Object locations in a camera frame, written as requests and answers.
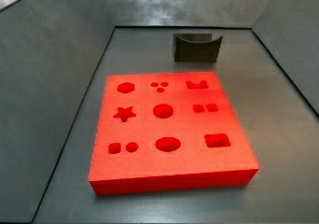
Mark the red shape sorter block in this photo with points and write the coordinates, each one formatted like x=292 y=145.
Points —
x=167 y=136

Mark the black curved cradle stand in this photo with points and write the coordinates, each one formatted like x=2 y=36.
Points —
x=196 y=47

